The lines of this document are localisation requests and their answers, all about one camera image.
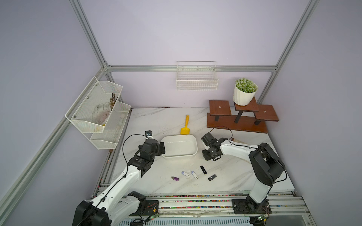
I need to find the yellow plastic scoop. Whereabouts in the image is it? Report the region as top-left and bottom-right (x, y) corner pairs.
(180, 115), (190, 135)

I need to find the white potted green plant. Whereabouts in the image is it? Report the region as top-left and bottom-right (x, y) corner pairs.
(233, 78), (258, 106)

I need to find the glossy black usb drive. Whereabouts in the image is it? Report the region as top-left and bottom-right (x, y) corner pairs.
(200, 165), (207, 175)

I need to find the black swivel usb drive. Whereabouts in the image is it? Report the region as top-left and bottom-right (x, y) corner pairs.
(208, 174), (217, 181)

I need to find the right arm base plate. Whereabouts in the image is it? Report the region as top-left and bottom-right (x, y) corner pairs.
(232, 199), (272, 214)

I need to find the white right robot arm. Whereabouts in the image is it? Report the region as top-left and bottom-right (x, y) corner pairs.
(201, 132), (286, 205)

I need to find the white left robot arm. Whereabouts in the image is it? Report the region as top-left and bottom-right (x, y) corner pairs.
(72, 138), (166, 226)

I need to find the clear plastic bag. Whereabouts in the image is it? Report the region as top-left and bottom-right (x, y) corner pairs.
(92, 102), (111, 126)

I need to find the white plastic storage box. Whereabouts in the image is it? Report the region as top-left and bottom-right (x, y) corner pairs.
(161, 134), (198, 159)

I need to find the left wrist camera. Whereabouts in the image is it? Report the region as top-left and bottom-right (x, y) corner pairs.
(145, 131), (152, 138)

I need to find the white blue usb drive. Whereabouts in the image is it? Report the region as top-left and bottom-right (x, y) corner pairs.
(191, 171), (199, 179)
(182, 171), (191, 178)

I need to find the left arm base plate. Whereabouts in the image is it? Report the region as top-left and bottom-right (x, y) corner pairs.
(131, 200), (159, 216)

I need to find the beige work glove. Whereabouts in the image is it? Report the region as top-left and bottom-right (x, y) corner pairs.
(229, 137), (255, 147)

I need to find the white wire wall basket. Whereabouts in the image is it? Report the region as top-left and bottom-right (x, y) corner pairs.
(176, 61), (219, 91)

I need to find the white mesh two-tier shelf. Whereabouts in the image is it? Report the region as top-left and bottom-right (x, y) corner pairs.
(65, 77), (131, 150)

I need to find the brown wooden display stand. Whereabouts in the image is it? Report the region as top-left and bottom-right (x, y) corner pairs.
(206, 98), (279, 134)

